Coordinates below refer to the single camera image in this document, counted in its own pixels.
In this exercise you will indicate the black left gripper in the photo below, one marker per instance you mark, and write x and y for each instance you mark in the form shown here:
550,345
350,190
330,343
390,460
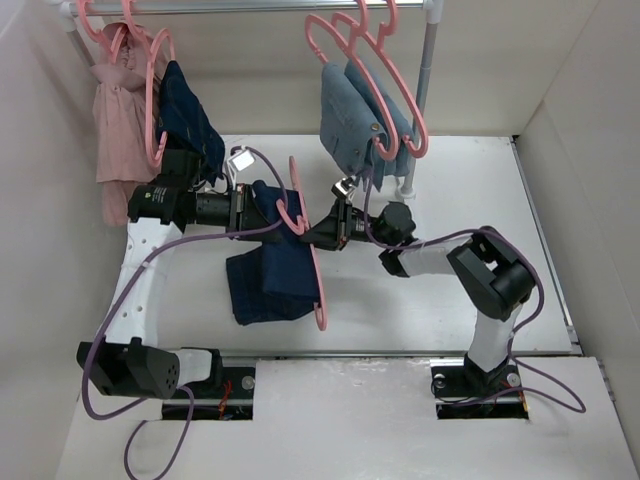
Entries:
243,213

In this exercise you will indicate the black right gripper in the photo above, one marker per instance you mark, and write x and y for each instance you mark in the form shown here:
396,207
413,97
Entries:
335,232

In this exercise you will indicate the dark blue denim trousers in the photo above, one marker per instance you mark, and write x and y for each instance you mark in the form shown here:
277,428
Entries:
273,282

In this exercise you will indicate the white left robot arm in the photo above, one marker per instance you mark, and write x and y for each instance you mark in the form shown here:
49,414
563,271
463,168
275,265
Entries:
124,360

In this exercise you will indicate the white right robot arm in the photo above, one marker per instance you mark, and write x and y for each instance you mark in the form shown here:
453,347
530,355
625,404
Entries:
494,277

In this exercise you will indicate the pink hanger light jeans left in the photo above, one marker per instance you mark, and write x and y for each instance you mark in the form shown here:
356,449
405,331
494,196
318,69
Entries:
360,75

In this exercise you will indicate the pink hanger with dark shorts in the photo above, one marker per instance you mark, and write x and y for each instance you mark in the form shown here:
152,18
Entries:
154,148

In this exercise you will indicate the pink hanger with skirt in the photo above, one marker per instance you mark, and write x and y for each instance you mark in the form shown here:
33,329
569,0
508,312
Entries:
100,30

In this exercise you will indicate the light blue jeans left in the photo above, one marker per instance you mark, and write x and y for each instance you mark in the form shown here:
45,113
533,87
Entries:
348,125

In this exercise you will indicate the dark denim hanging shorts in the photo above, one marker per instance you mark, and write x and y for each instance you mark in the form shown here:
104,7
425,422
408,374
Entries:
182,117

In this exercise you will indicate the pink pleated skirt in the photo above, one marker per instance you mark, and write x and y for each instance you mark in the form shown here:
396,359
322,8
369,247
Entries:
119,113

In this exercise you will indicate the silver clothes rack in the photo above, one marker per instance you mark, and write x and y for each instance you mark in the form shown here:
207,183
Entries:
73,12

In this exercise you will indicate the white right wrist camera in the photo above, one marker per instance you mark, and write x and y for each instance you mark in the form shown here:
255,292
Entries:
345,189

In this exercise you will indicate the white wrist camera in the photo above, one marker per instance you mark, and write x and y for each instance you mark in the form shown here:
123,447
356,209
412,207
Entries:
345,189
237,162

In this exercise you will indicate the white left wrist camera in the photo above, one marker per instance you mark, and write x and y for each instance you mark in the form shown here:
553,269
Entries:
237,162

